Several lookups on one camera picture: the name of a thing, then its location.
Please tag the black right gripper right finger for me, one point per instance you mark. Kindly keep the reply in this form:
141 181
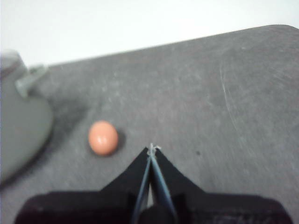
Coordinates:
210 207

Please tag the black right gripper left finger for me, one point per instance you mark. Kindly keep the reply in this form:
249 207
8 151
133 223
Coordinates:
93 207

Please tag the brown egg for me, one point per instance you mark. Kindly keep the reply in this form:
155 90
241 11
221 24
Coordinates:
102 137

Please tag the grey-green electric pot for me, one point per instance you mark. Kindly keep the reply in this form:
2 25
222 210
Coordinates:
21 130

